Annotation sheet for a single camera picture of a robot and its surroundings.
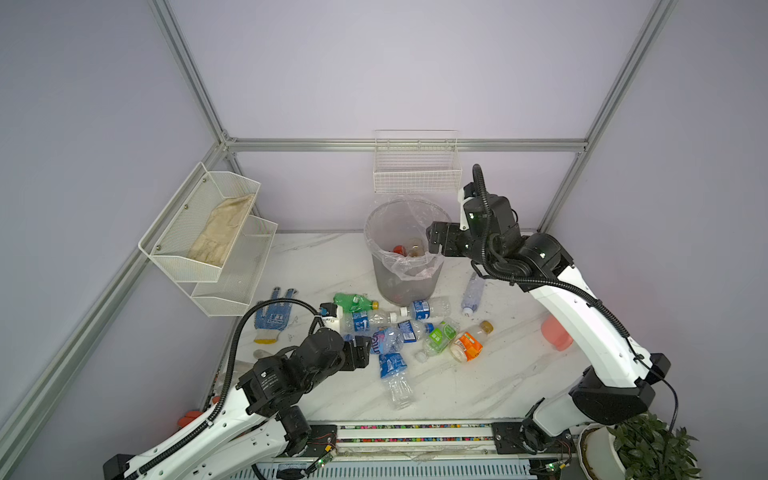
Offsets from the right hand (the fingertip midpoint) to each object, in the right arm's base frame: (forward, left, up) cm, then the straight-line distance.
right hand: (439, 230), depth 66 cm
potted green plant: (-38, -39, -21) cm, 59 cm away
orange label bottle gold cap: (-10, -12, -38) cm, 41 cm away
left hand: (-18, +20, -21) cm, 34 cm away
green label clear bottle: (-10, -2, -35) cm, 37 cm away
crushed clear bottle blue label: (-19, +11, -34) cm, 41 cm away
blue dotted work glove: (-1, +51, -38) cm, 64 cm away
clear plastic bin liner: (+21, +10, -20) cm, 31 cm away
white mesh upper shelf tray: (+7, +64, -8) cm, 65 cm away
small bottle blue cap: (-6, +5, -37) cm, 38 cm away
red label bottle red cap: (+20, +9, -29) cm, 36 cm away
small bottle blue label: (-5, +21, -33) cm, 39 cm away
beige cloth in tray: (+12, +58, -8) cm, 59 cm away
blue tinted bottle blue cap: (-13, +13, -30) cm, 35 cm away
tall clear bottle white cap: (+8, -16, -40) cm, 44 cm away
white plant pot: (-38, -38, -38) cm, 66 cm away
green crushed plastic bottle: (+3, +24, -36) cm, 44 cm away
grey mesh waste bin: (+8, +10, -36) cm, 38 cm away
